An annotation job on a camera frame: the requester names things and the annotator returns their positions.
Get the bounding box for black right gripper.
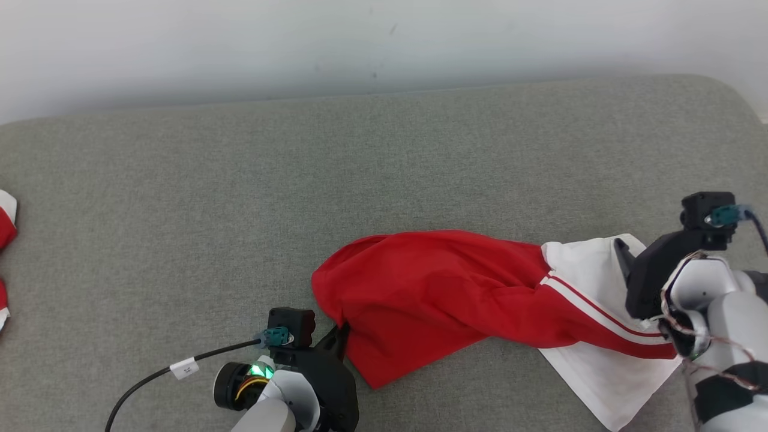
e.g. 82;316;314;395
613;230;730;320

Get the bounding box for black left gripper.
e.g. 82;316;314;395
278;323;361;432

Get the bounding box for red Bulls basketball jersey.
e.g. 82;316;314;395
311;230;685;431

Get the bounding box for red shorts with white stripes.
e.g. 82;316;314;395
0;189;19;334

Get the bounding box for grey fabric sofa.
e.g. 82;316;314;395
0;73;768;432

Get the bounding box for black cable with white label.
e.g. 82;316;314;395
104;327;293;432

